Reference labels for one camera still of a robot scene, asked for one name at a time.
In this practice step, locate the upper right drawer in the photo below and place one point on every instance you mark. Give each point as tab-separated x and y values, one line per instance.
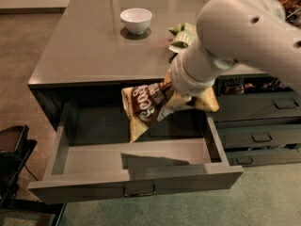
257	106

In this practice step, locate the brown chip bag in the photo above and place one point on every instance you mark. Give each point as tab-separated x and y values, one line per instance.
145	105

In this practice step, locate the open grey top drawer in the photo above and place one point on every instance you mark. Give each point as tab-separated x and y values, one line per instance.
93	157

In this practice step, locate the lower right drawer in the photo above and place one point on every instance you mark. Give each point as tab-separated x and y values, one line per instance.
264	157

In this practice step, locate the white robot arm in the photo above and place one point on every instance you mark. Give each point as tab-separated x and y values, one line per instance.
230	33

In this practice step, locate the white bowl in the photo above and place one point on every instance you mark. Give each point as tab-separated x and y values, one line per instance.
136	20

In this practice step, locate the middle right drawer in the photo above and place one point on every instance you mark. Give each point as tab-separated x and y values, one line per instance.
257	136

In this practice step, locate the grey counter cabinet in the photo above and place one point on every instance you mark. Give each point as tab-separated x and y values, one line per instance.
91	47

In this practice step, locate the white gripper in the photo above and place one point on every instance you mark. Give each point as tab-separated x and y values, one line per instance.
186	83

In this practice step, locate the snack packs in drawer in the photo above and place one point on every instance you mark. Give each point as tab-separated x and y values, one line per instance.
245	85

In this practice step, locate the green chip bag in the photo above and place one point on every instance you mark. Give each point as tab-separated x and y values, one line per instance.
184	34

